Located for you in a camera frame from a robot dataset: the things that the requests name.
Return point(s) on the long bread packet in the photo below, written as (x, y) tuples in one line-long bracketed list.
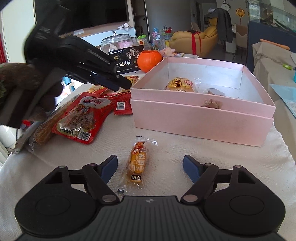
[(46, 132)]

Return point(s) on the clear packet with grey snack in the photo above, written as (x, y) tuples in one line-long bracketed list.
[(214, 91)]

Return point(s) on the white tablecloth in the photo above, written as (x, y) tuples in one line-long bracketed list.
[(166, 153)]

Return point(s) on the grey sofa cover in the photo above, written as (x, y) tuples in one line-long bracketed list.
[(270, 67)]

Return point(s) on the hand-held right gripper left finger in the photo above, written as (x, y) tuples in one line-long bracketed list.
[(108, 167)]

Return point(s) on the black box with tree print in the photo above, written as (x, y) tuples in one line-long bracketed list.
[(127, 60)]

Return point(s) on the person's left hand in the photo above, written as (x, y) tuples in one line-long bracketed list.
[(52, 97)]

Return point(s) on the red ribbon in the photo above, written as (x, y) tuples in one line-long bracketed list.
[(196, 41)]

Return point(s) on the dark hanging coat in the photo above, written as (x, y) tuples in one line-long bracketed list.
[(223, 23)]

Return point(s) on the glass jar with lid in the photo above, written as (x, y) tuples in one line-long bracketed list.
[(115, 41)]

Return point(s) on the person's left forearm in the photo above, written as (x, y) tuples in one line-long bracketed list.
[(20, 78)]

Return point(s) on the orange-red striped snack packet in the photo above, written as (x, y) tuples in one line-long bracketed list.
[(98, 89)]

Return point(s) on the yellow sofa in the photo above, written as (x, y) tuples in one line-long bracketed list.
[(182, 38)]

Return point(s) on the orange pumpkin bucket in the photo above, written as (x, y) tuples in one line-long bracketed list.
[(149, 61)]

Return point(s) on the small orange snack packet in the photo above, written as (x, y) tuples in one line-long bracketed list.
[(137, 162)]

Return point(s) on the colourful drink bottle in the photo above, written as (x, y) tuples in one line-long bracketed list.
[(158, 38)]

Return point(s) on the thin red snack stick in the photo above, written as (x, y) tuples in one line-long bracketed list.
[(118, 93)]

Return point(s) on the beige chair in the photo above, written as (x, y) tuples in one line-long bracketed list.
[(241, 39)]

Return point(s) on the small red snack packet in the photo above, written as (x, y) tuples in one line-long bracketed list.
[(122, 105)]

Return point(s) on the orange toy stick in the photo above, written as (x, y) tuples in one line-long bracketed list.
[(275, 44)]

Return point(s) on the black television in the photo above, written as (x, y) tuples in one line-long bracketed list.
[(92, 14)]

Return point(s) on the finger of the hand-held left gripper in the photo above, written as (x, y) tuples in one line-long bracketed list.
[(99, 61), (101, 80)]

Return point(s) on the yellow bread packet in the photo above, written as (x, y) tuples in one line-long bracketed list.
[(180, 84)]

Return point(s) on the pink gift box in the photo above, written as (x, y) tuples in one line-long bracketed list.
[(208, 115)]

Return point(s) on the dark blue cabinet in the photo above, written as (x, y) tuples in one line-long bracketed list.
[(254, 30)]

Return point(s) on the large red snack packet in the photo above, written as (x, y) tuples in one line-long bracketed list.
[(81, 115)]

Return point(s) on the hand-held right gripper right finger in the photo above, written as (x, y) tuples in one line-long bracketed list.
[(191, 166)]

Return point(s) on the light blue play mat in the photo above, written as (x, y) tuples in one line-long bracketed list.
[(285, 92)]

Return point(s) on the small green toy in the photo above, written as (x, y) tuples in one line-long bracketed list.
[(286, 66)]

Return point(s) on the pink plush toy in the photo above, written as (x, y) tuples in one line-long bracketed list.
[(167, 51)]

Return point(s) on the green yellow snack bag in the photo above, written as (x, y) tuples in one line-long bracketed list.
[(141, 41)]

